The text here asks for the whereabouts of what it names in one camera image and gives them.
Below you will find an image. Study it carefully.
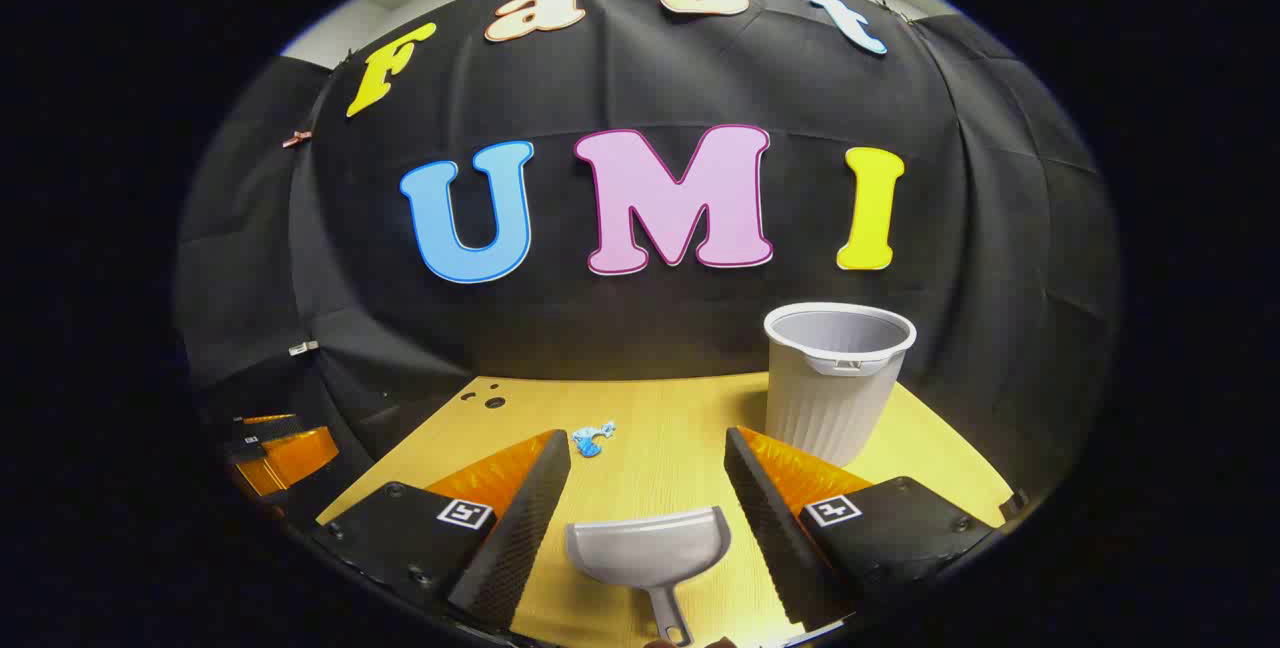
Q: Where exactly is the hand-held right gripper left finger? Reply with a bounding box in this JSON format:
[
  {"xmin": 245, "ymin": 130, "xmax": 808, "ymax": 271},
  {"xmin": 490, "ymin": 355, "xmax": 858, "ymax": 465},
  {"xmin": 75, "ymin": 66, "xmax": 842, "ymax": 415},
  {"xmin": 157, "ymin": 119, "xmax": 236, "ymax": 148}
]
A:
[{"xmin": 310, "ymin": 428, "xmax": 573, "ymax": 634}]

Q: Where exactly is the grey plastic dustpan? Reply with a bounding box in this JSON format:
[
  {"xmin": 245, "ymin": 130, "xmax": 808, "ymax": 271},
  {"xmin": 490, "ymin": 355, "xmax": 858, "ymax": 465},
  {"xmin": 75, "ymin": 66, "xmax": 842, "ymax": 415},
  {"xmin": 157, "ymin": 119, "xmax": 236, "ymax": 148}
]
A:
[{"xmin": 565, "ymin": 506, "xmax": 733, "ymax": 647}]

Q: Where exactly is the black backdrop cloth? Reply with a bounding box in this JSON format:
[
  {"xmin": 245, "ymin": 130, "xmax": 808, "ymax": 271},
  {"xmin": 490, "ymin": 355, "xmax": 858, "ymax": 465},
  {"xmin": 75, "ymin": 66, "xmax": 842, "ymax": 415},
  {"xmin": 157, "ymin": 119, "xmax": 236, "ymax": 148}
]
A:
[{"xmin": 175, "ymin": 0, "xmax": 1121, "ymax": 529}]

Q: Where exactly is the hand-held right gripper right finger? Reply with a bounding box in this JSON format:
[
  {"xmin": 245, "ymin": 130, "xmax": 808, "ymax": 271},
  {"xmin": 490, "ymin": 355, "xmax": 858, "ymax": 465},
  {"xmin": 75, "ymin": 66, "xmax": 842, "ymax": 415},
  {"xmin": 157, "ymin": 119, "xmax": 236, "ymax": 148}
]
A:
[{"xmin": 724, "ymin": 426, "xmax": 1001, "ymax": 634}]

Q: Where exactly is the white ribbed garbage bin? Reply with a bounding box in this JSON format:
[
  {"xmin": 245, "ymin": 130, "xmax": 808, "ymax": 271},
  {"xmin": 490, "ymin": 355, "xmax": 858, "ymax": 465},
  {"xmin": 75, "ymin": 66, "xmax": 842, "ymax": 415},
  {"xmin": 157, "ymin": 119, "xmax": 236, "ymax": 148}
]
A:
[{"xmin": 764, "ymin": 302, "xmax": 917, "ymax": 469}]

